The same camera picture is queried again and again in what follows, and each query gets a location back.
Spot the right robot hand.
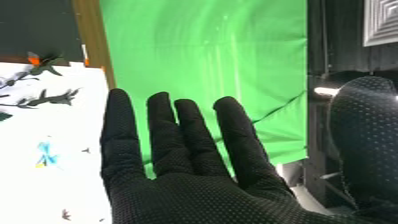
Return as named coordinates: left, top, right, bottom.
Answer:
left=98, top=75, right=398, bottom=224

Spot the blue flower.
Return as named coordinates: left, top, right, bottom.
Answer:
left=34, top=141, right=63, bottom=169

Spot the white sheet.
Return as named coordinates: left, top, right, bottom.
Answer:
left=0, top=60, right=118, bottom=224

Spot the green sprig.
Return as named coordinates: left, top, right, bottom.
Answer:
left=0, top=70, right=41, bottom=90
left=0, top=87, right=82, bottom=110
left=25, top=54, right=68, bottom=77

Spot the dark mat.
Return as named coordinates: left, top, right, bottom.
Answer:
left=0, top=0, right=86, bottom=64

